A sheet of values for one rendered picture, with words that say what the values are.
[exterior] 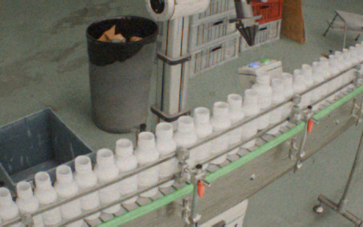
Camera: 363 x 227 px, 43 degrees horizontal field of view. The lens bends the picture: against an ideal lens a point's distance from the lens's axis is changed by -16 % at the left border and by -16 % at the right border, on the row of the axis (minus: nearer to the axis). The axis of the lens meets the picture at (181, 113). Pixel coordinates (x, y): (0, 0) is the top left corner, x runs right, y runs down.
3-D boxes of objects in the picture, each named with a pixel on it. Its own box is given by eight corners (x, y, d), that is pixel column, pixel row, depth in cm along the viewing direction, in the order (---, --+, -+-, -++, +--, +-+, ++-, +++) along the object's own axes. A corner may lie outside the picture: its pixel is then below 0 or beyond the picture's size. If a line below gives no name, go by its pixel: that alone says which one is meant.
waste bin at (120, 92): (110, 147, 315) (110, 50, 281) (74, 114, 343) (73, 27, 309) (169, 123, 341) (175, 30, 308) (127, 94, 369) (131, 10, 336)
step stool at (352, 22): (356, 39, 505) (360, 7, 483) (376, 65, 453) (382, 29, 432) (322, 35, 501) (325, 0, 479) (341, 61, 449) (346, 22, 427)
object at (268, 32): (240, 53, 438) (242, 30, 426) (205, 36, 462) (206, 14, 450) (280, 39, 475) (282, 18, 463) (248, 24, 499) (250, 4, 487)
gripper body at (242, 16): (263, 20, 164) (259, -1, 162) (243, 24, 158) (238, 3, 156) (249, 20, 169) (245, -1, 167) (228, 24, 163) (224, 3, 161)
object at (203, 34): (190, 53, 379) (192, 25, 367) (150, 35, 402) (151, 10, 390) (241, 34, 418) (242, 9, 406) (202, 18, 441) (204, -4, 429)
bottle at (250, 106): (258, 146, 150) (266, 95, 141) (242, 151, 147) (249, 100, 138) (246, 135, 154) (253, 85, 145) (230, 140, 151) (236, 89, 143)
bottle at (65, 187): (88, 225, 117) (81, 173, 108) (69, 233, 113) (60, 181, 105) (74, 211, 120) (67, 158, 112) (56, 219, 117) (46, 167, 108)
